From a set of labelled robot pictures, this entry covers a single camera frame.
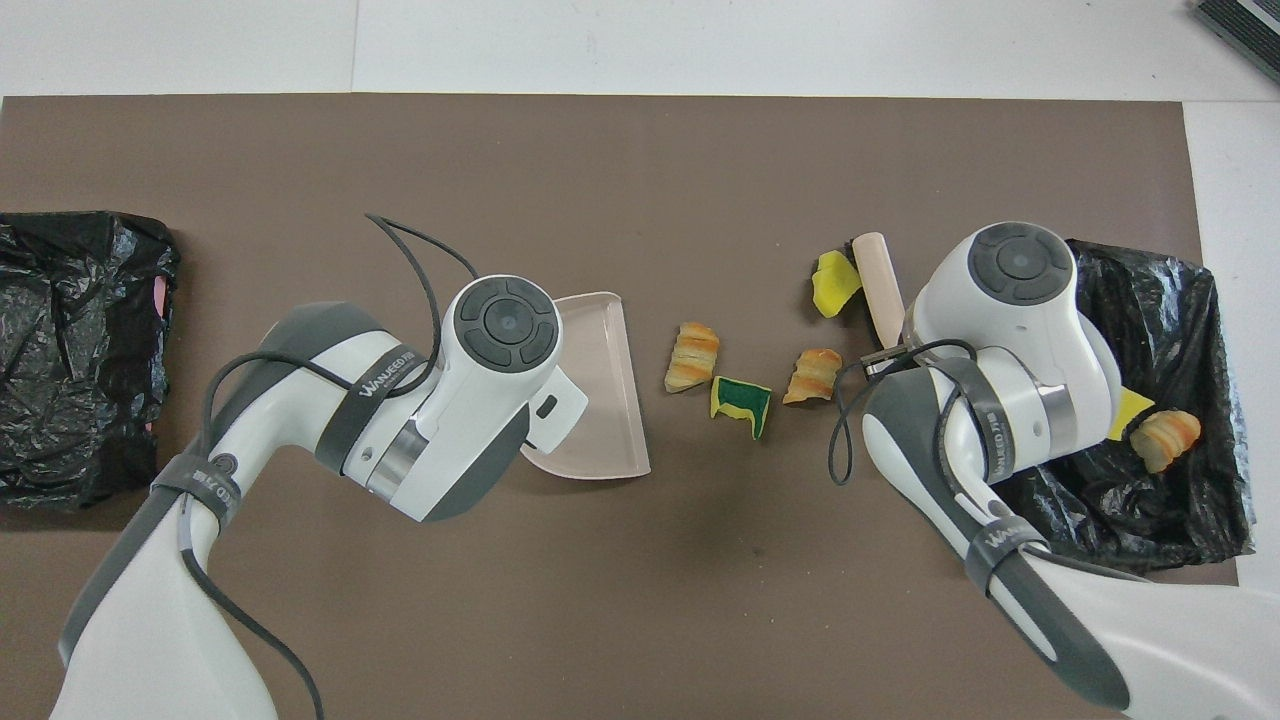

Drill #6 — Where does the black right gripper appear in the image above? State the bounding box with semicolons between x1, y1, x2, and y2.
861;344;914;380

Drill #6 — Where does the beige plastic dustpan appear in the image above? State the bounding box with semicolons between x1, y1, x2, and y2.
519;291;653;482

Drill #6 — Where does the beige hand brush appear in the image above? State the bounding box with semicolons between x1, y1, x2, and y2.
850;231;907;347

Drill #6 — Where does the black bag lined pink bin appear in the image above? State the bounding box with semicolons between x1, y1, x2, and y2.
0;210;182;513

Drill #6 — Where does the brown table mat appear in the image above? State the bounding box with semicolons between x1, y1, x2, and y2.
0;93;1254;720

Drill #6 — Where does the striped croissant piece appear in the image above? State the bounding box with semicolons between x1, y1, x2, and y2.
782;348;844;406
1129;409;1202;475
662;321;722;394

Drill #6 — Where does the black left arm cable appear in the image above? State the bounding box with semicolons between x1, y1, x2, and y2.
183;212;481;720

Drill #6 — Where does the green and yellow sponge piece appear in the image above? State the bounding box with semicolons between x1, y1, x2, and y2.
709;376;773;441

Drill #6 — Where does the dark grey ribbed device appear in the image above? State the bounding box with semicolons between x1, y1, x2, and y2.
1192;0;1280;86

